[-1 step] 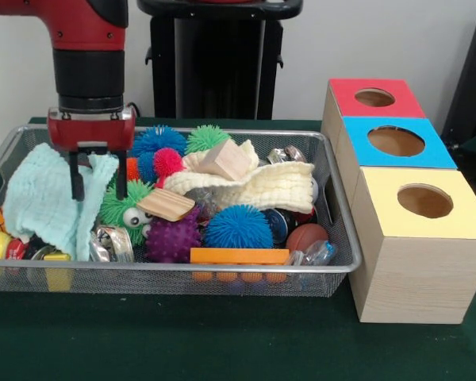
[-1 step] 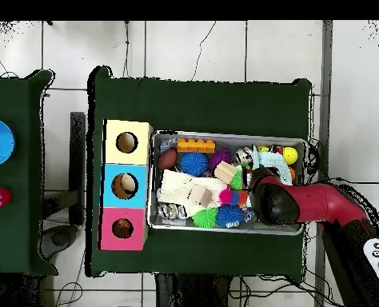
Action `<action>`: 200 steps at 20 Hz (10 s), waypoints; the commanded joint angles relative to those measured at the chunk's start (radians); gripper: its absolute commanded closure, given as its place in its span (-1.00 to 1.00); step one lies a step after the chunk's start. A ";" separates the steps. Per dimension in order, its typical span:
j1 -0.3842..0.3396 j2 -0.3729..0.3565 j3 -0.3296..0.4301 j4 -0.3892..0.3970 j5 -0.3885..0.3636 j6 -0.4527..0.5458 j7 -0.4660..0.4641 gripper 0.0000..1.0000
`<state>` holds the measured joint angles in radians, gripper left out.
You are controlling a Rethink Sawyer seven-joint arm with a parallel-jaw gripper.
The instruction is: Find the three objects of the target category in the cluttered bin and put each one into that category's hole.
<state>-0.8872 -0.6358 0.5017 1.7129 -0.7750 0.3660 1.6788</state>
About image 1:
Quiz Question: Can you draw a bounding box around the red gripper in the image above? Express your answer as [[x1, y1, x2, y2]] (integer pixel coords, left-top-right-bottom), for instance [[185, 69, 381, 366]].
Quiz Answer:
[[46, 104, 137, 201]]

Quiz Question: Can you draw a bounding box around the mint green cloth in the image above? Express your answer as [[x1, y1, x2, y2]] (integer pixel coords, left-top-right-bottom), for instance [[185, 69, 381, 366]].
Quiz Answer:
[[2, 142, 120, 262]]

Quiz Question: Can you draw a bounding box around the silver mesh bin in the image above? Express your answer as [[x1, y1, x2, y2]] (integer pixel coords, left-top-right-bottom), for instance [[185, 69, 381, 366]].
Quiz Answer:
[[0, 123, 363, 299]]

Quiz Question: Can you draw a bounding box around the wooden three-hole box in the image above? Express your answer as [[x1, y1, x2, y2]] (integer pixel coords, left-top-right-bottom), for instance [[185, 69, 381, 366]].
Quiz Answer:
[[320, 78, 476, 325]]

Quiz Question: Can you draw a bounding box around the green spiky toy with eyes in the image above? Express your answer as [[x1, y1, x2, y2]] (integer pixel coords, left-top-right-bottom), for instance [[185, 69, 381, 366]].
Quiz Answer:
[[98, 180, 156, 245]]

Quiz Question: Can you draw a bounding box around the striped wooden block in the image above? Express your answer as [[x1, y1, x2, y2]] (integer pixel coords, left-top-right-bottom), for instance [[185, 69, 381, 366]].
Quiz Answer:
[[136, 188, 197, 222]]

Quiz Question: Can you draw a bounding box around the purple spiky rubber ball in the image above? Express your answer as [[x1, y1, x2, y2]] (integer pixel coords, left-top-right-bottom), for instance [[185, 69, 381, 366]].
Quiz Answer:
[[144, 206, 203, 264]]

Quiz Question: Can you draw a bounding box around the plain wooden wedge block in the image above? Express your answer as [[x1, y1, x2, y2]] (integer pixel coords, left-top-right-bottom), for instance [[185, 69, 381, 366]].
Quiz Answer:
[[200, 138, 252, 183]]

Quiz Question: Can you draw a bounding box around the blue spiky rubber ball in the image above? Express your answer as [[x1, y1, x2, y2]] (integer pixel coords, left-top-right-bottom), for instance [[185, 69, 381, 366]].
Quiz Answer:
[[203, 204, 275, 251]]

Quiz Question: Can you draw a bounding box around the orange building brick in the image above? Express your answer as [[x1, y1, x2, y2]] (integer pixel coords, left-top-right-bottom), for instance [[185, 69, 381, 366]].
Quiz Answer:
[[189, 247, 291, 284]]

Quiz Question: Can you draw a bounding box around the cream cloth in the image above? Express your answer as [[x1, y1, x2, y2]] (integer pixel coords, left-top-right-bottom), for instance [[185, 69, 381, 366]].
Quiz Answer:
[[164, 138, 317, 214]]

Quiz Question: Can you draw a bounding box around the brown toy ball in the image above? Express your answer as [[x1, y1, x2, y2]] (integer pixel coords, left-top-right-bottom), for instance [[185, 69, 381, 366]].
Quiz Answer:
[[285, 223, 329, 255]]

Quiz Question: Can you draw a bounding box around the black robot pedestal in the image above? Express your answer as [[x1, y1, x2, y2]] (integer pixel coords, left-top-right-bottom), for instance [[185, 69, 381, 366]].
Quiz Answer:
[[136, 0, 305, 121]]

